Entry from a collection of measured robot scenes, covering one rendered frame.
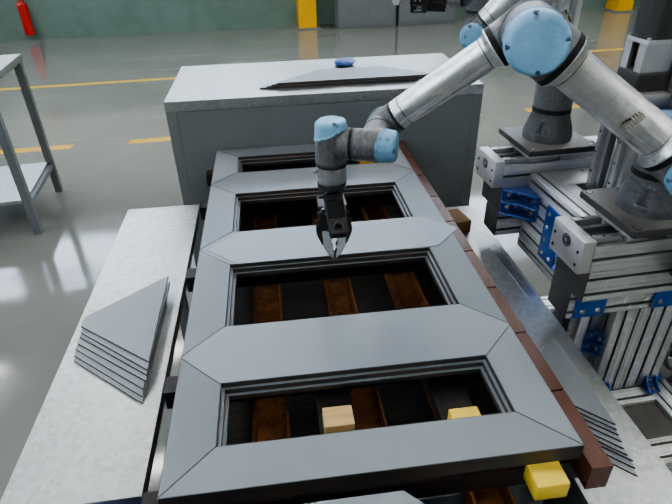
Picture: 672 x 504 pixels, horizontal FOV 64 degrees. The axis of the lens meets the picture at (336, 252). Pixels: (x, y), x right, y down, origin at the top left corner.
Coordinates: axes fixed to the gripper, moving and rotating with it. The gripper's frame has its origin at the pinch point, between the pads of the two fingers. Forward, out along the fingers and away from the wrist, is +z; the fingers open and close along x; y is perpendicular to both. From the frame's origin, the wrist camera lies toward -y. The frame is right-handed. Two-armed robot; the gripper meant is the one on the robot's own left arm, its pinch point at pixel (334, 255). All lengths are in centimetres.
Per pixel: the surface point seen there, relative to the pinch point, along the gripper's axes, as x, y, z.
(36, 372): 125, 68, 91
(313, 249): 4.6, 13.0, 5.8
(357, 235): -9.0, 18.7, 5.8
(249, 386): 22.3, -35.9, 7.0
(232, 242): 27.7, 20.7, 5.8
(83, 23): 317, 893, 71
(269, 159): 16, 86, 8
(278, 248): 14.5, 15.1, 5.8
